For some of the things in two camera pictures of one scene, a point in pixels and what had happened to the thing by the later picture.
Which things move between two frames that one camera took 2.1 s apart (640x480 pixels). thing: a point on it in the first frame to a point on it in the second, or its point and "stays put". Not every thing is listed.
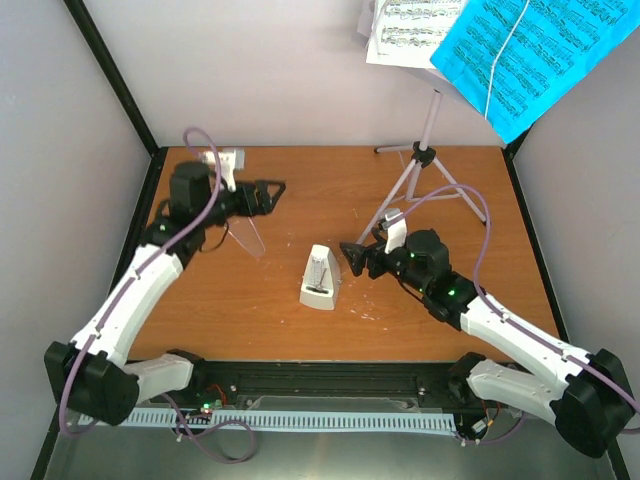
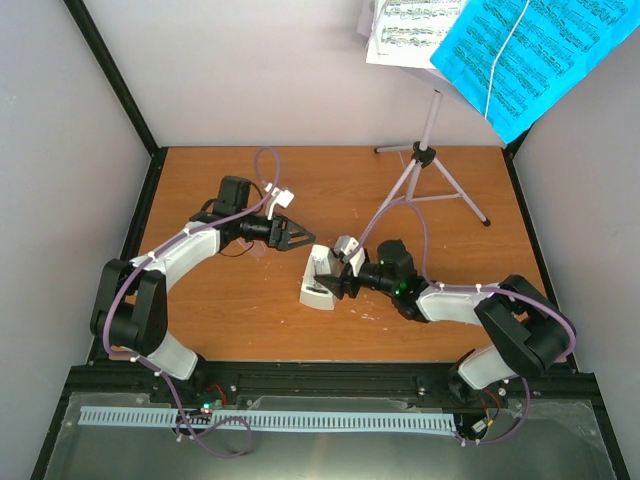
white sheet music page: (408, 32) stays put
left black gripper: (265, 207) to (279, 238)
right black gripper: (361, 253) to (338, 285)
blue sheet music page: (555, 45) stays put
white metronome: (321, 281) stays put
